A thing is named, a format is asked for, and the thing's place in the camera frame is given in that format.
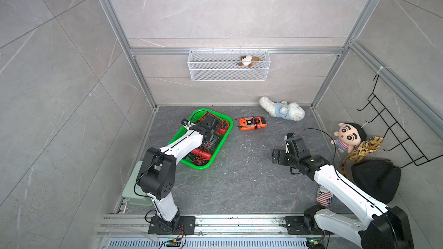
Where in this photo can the newspaper flag print pouch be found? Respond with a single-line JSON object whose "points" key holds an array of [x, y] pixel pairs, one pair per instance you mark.
{"points": [[324, 196]]}

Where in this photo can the leopard print cloth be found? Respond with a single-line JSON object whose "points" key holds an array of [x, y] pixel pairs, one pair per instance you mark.
{"points": [[359, 153]]}

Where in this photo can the black wire wall rack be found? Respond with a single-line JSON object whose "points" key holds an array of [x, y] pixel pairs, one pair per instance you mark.
{"points": [[399, 145]]}

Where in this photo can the black fabric bag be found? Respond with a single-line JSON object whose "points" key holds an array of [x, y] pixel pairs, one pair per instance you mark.
{"points": [[378, 178]]}

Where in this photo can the red multimeter with leads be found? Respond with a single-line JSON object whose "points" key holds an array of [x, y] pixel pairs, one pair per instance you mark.
{"points": [[223, 127]]}

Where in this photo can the pale green plastic bin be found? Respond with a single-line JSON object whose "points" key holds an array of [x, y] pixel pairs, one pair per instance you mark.
{"points": [[132, 193]]}

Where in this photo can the orange multimeter back side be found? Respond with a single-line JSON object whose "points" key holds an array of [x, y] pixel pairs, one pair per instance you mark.
{"points": [[252, 123]]}

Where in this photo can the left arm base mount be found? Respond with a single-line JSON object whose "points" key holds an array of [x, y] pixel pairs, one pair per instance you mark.
{"points": [[179, 224]]}

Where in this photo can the green plastic basket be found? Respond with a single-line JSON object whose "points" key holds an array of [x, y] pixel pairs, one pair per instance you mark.
{"points": [[221, 145]]}

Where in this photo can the cartoon boy plush doll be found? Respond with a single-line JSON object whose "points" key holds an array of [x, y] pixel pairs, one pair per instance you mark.
{"points": [[348, 137]]}

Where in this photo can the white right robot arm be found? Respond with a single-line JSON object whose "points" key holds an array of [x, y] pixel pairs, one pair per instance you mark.
{"points": [[376, 226]]}

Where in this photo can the white plush dog blue shirt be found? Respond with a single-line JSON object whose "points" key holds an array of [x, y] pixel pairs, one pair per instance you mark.
{"points": [[288, 111]]}

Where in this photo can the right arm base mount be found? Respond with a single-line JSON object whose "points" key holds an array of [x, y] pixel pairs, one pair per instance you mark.
{"points": [[304, 224]]}

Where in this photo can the small brown white plush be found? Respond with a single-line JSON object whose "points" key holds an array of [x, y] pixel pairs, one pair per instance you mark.
{"points": [[248, 61]]}

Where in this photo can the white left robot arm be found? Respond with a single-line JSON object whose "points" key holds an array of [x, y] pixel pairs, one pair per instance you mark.
{"points": [[156, 176]]}

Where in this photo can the red multimeter brown screen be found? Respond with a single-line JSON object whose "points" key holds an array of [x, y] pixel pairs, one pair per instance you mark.
{"points": [[202, 154]]}

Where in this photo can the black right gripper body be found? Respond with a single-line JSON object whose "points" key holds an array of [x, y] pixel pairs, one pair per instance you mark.
{"points": [[284, 158]]}

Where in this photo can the dark green multimeter yellow button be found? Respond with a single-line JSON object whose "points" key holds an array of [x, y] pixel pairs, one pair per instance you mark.
{"points": [[212, 143]]}

